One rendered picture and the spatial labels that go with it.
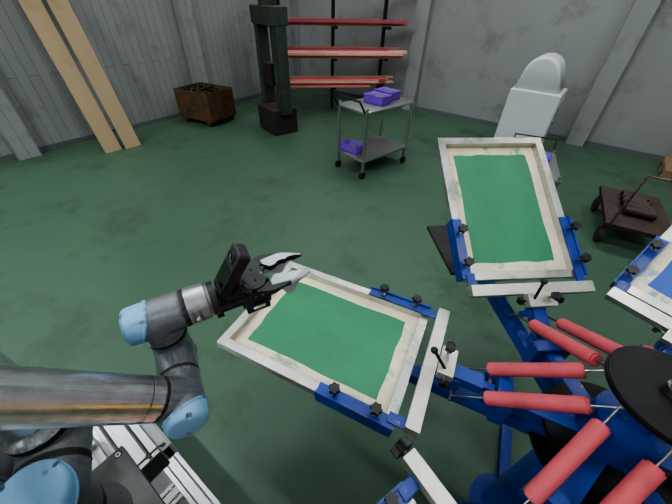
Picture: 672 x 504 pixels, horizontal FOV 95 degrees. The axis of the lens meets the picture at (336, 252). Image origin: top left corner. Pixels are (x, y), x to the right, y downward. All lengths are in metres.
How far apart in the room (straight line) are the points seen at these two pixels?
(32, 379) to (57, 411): 0.05
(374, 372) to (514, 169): 1.30
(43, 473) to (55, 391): 0.28
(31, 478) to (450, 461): 1.99
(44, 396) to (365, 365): 1.06
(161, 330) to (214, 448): 1.73
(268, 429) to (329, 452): 0.41
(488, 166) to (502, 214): 0.28
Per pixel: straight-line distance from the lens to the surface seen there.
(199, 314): 0.66
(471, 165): 1.87
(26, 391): 0.57
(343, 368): 1.36
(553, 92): 6.23
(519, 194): 1.91
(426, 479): 1.17
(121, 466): 1.04
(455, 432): 2.41
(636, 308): 1.84
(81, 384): 0.59
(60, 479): 0.81
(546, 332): 1.48
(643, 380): 1.28
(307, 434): 2.27
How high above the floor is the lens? 2.14
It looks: 40 degrees down
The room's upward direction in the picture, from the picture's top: 2 degrees clockwise
